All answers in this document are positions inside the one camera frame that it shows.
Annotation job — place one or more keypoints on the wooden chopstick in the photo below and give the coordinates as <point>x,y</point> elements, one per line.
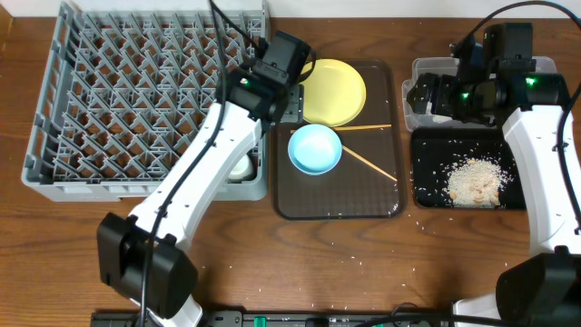
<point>342,128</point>
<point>368,163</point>

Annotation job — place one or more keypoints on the dark brown serving tray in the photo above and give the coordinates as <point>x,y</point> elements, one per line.
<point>351,190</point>

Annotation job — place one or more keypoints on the rice and food scraps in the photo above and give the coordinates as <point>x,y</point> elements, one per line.
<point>476,183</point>

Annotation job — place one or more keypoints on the yellow plate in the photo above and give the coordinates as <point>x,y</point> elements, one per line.
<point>334,93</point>

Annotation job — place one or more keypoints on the black waste tray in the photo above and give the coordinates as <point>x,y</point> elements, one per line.
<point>434,150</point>

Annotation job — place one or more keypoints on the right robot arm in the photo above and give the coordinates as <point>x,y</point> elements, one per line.
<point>544,290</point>

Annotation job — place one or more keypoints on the clear plastic bin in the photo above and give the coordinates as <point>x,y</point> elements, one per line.
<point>505,85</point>

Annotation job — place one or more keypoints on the grey dish rack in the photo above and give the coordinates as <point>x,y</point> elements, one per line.
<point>124,94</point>

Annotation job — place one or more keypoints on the light blue bowl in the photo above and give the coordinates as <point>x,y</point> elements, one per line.
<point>314,149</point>

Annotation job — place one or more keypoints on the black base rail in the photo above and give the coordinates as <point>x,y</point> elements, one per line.
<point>241,319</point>

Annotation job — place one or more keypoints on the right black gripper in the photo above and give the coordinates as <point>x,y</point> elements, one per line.
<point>444,85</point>

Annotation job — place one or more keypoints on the white plastic cup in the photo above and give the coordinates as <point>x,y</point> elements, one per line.
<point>242,171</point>

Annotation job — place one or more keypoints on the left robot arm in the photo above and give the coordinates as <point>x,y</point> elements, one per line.
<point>144,255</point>

